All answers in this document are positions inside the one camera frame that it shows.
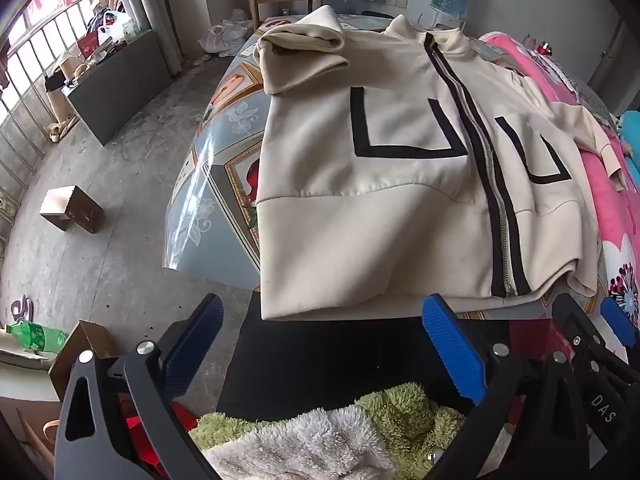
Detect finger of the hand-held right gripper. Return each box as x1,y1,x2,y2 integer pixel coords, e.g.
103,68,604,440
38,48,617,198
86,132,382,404
552,292,633,376
600,297,640,348

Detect metal window grille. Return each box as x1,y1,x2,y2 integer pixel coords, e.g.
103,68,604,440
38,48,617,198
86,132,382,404
0,0,116,256

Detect white shopping bag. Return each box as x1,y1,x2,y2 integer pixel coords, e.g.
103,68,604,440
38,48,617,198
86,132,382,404
97,10,138,46

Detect blue striped blanket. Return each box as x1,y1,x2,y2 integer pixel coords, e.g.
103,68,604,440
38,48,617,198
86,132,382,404
617,110,640,161

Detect cream zip jacket black stripes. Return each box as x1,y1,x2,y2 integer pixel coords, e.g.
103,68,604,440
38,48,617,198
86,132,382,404
252,5,628,322

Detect grey curtain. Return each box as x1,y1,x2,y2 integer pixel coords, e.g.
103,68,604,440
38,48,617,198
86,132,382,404
111,0,183,76

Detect white plastic bag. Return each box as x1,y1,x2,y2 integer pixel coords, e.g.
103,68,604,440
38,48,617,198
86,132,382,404
200,8,251,57

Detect purple plastic item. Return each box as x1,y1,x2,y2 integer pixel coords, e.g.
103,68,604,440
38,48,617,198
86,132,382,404
10,296,38,321

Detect grey patterned cloth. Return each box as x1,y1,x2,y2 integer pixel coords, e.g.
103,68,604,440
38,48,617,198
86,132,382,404
540,52,618,126

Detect brown cardboard box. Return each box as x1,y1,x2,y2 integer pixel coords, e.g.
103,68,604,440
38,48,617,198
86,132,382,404
48,320,118,401

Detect pink blanket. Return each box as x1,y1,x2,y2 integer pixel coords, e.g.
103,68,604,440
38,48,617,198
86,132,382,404
480,30,640,311

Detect fluffy green white garment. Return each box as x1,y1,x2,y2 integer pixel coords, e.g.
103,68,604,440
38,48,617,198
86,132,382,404
190,382,516,480

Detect beige shoe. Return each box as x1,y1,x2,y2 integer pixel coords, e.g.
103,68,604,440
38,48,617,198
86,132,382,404
49,115,79,142

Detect table with fruit print cover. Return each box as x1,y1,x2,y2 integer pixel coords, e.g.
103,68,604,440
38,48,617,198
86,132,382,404
162,12,603,321

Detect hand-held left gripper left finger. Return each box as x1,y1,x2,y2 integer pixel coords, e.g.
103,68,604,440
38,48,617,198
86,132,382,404
54,294,224,480

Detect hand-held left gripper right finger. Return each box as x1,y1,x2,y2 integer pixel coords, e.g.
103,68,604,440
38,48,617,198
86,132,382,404
421,294,591,480

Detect green plastic bottle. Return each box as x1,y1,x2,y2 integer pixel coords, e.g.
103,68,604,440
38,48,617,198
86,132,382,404
5,319,68,356

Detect grey door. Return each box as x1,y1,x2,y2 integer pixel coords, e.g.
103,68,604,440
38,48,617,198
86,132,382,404
587,15,626,111

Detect dark grey cabinet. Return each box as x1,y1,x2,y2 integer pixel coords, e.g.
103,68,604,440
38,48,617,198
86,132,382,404
45,30,173,147

